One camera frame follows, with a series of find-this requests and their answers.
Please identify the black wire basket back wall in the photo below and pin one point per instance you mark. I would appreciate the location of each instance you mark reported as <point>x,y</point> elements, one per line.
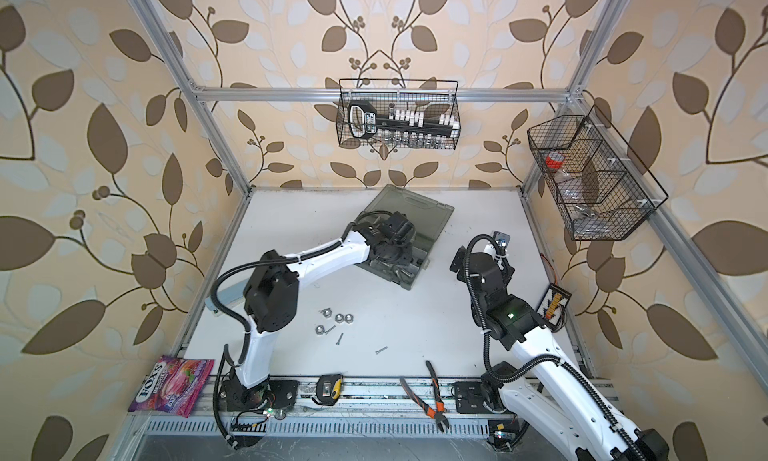
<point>432,95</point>

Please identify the socket set on rail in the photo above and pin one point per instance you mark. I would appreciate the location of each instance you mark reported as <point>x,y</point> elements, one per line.
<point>365,122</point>

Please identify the yellow black multimeter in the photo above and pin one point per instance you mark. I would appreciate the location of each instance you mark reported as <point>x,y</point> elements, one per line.
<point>553,307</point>

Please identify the black wire basket wall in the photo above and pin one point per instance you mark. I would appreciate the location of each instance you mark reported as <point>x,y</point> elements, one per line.
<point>606,190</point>
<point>432,95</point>

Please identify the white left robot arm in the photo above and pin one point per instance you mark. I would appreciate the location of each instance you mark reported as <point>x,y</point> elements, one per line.
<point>271,292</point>

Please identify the grey plastic organizer box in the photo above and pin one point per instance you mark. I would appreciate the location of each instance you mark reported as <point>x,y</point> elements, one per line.
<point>429,217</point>

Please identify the black wire basket right wall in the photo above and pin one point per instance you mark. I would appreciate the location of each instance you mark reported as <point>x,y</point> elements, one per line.
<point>606,190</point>

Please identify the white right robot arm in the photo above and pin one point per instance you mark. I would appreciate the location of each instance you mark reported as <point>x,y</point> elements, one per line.
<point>533,377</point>

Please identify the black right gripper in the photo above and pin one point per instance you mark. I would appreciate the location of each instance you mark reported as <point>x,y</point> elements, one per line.
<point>458,262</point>

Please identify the yellow black tape measure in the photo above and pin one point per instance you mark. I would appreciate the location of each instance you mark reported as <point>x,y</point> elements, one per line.
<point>328,389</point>

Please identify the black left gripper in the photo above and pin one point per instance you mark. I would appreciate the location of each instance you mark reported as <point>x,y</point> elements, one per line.
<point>408,251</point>

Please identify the red capped bottle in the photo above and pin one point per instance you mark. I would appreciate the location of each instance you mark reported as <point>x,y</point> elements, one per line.
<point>555,162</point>

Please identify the pink candy bag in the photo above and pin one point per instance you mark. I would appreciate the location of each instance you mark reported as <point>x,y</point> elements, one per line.
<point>172,386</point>

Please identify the pile of silver nuts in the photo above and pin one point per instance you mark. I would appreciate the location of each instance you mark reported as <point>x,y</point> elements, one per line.
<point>332,320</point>

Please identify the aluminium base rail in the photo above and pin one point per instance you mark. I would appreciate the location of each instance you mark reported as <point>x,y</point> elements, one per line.
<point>368,408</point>

